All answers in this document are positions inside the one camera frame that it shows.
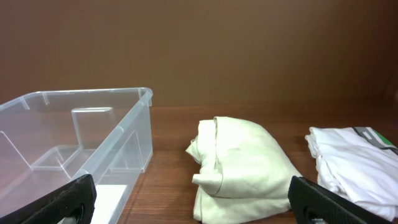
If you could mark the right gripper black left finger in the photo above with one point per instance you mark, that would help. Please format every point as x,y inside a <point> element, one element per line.
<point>73,203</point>

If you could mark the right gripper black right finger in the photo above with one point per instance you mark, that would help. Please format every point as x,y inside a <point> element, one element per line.
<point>312,203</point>

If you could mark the white printed t-shirt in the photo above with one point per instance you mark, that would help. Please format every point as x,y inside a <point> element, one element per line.
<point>358,164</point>

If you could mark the cream cloth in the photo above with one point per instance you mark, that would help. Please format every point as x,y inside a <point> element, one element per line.
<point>244,174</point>

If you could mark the clear plastic storage bin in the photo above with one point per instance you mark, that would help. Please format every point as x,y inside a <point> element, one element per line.
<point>49,138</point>

